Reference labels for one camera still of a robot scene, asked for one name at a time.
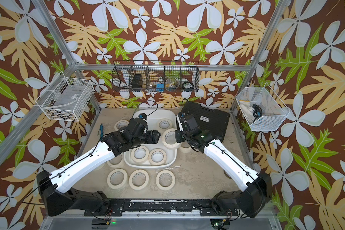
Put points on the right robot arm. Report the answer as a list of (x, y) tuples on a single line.
[(254, 188)]

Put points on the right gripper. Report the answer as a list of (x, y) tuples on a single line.
[(178, 132)]

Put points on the masking tape roll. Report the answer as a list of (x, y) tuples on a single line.
[(117, 162), (121, 124), (157, 157), (140, 154), (185, 148), (117, 179), (164, 124), (169, 139), (165, 180), (139, 180)]

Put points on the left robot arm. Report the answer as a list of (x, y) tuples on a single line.
[(56, 187)]

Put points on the white wire basket left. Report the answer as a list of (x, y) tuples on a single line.
[(66, 99)]

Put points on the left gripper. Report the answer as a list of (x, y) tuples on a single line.
[(155, 138)]

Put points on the blue item in basket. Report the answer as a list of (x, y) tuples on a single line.
[(160, 87)]

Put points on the white plastic storage box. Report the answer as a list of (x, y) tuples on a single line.
[(153, 117)]

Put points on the black box in basket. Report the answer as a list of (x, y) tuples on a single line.
[(137, 82)]

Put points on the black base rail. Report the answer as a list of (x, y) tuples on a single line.
[(204, 207)]

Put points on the black wire basket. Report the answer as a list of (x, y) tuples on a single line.
[(176, 75)]

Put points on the black plastic tool case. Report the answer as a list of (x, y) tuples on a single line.
[(214, 120)]

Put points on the white mesh basket right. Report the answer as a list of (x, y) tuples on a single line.
[(262, 108)]

